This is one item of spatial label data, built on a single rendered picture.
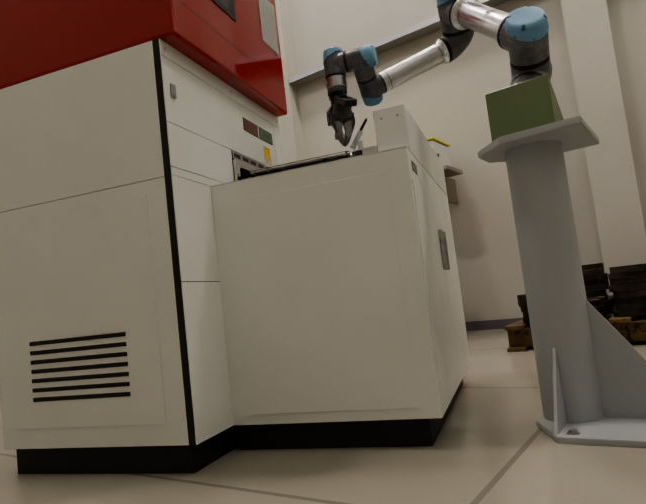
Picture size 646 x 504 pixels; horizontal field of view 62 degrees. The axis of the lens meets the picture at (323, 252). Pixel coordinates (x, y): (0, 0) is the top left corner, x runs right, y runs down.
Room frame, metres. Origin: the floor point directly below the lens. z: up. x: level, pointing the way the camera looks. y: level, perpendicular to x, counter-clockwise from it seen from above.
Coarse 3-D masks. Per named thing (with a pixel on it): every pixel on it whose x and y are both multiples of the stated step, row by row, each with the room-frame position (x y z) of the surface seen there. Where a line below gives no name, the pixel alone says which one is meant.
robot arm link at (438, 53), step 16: (432, 48) 1.92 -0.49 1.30; (448, 48) 1.91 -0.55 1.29; (464, 48) 1.92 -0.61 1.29; (400, 64) 1.92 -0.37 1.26; (416, 64) 1.91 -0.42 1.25; (432, 64) 1.93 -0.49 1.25; (368, 80) 1.88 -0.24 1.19; (384, 80) 1.91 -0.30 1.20; (400, 80) 1.92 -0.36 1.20; (368, 96) 1.93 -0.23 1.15
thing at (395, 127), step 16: (384, 112) 1.52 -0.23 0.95; (400, 112) 1.51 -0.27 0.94; (384, 128) 1.52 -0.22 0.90; (400, 128) 1.51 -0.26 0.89; (416, 128) 1.68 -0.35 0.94; (384, 144) 1.53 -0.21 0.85; (400, 144) 1.51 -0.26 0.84; (416, 144) 1.64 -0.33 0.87; (432, 160) 1.99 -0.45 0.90; (432, 176) 1.92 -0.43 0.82
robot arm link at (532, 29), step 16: (448, 0) 1.79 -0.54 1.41; (464, 0) 1.77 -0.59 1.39; (448, 16) 1.81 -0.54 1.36; (464, 16) 1.75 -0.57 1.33; (480, 16) 1.68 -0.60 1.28; (496, 16) 1.63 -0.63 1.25; (512, 16) 1.53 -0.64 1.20; (528, 16) 1.51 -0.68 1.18; (544, 16) 1.50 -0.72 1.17; (448, 32) 1.89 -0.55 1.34; (464, 32) 1.87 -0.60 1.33; (480, 32) 1.71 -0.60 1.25; (496, 32) 1.62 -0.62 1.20; (512, 32) 1.52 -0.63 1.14; (528, 32) 1.50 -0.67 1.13; (544, 32) 1.51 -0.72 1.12; (512, 48) 1.56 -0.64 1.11; (528, 48) 1.53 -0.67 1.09; (544, 48) 1.54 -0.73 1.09; (528, 64) 1.57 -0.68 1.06
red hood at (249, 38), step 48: (0, 0) 1.66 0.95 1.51; (48, 0) 1.59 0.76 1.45; (96, 0) 1.53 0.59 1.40; (144, 0) 1.48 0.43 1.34; (192, 0) 1.56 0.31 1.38; (240, 0) 1.88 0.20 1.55; (0, 48) 1.66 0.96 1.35; (48, 48) 1.60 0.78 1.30; (96, 48) 1.54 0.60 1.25; (192, 48) 1.55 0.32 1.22; (240, 48) 1.84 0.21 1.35
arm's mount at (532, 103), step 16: (528, 80) 1.50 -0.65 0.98; (544, 80) 1.47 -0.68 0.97; (496, 96) 1.56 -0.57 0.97; (512, 96) 1.53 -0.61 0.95; (528, 96) 1.50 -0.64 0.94; (544, 96) 1.48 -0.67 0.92; (496, 112) 1.56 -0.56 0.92; (512, 112) 1.53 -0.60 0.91; (528, 112) 1.51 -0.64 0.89; (544, 112) 1.48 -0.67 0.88; (560, 112) 1.54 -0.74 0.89; (496, 128) 1.56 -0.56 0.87; (512, 128) 1.54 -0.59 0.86; (528, 128) 1.51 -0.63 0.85
